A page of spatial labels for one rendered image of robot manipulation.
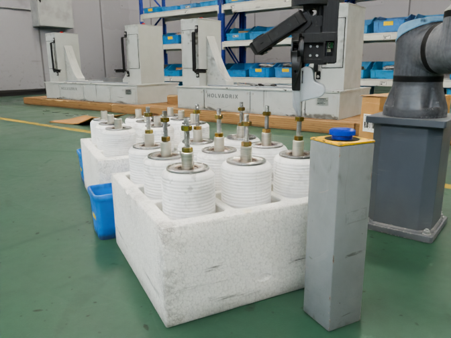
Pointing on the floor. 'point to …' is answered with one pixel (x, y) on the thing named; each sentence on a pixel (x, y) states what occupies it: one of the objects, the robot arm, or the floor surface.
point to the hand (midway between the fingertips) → (295, 108)
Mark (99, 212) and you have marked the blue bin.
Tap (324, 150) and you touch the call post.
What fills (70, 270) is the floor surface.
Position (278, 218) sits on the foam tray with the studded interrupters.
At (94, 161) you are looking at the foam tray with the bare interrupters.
